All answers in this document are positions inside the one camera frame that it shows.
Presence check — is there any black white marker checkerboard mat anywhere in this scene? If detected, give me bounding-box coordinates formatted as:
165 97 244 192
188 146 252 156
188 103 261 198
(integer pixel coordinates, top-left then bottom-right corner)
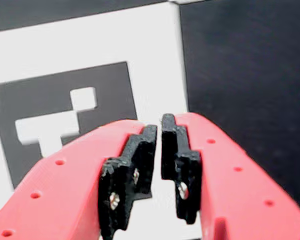
0 0 300 240

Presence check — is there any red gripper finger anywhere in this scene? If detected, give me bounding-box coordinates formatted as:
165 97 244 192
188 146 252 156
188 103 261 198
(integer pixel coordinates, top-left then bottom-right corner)
161 112 300 240
0 119 158 240

